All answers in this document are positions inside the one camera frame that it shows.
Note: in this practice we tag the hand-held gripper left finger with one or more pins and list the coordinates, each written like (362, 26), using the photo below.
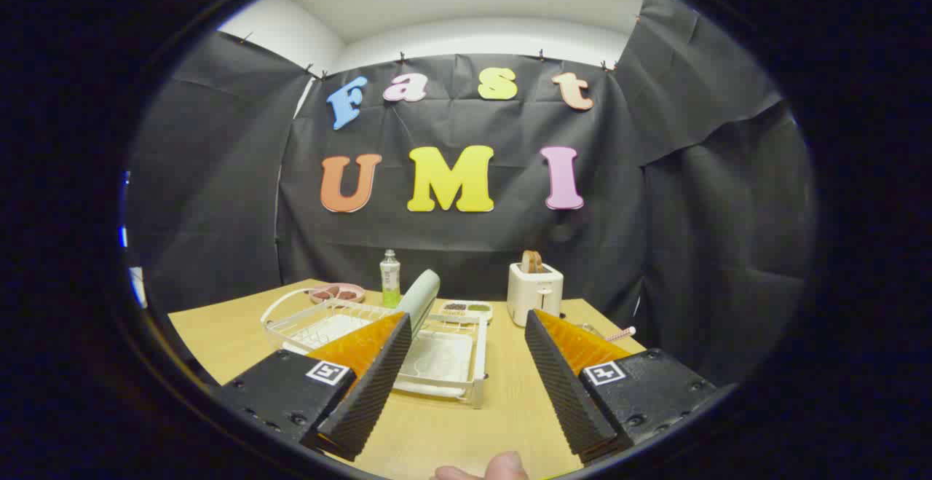
(371, 385)

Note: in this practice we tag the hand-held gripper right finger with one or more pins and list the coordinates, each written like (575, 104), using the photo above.
(564, 385)

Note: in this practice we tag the white dish rack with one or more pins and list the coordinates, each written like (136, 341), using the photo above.
(444, 357)

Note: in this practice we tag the pale green plate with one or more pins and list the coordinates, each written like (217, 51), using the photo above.
(422, 294)

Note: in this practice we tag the pink plate with food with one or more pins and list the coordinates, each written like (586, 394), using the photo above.
(336, 293)

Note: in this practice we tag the white toaster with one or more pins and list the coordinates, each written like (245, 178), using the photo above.
(534, 294)

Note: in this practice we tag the clear bottle with green label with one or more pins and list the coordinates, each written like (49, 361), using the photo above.
(389, 276)

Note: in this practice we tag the white compartment tray with food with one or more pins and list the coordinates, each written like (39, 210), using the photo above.
(466, 308)

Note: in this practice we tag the toasted bread slice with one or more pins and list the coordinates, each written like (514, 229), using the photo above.
(531, 261)

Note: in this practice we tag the black backdrop cloth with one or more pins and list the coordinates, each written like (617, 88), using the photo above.
(473, 247)

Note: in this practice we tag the white device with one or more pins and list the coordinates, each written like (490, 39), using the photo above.
(137, 287)

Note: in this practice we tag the blue lit screen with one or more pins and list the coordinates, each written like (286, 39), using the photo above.
(124, 236)

